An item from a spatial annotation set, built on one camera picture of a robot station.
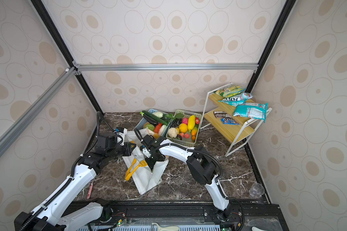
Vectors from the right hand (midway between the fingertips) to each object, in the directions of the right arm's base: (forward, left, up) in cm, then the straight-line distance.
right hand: (150, 166), depth 87 cm
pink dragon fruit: (+36, -22, +2) cm, 42 cm away
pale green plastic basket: (+21, -23, -2) cm, 32 cm away
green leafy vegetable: (+40, -17, +3) cm, 43 cm away
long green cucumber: (+36, 0, +5) cm, 37 cm away
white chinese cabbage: (+26, -6, +3) cm, 27 cm away
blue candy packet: (+24, -50, +13) cm, 57 cm away
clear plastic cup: (-13, -61, -4) cm, 62 cm away
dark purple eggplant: (+35, +4, +4) cm, 36 cm away
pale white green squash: (+39, -2, +5) cm, 40 cm away
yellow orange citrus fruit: (+28, -20, +2) cm, 35 cm away
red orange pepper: (+27, -3, +4) cm, 28 cm away
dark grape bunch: (+32, -15, +3) cm, 35 cm away
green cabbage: (+29, +3, +3) cm, 29 cm away
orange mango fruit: (+26, -29, 0) cm, 39 cm away
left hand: (+5, +4, +18) cm, 19 cm away
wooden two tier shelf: (+8, -49, +20) cm, 53 cm away
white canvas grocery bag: (-9, +2, +5) cm, 10 cm away
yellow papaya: (+32, -27, +3) cm, 42 cm away
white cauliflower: (+21, -13, +7) cm, 26 cm away
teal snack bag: (+14, -53, +32) cm, 64 cm away
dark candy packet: (+31, -46, +13) cm, 57 cm away
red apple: (+34, -31, +3) cm, 47 cm away
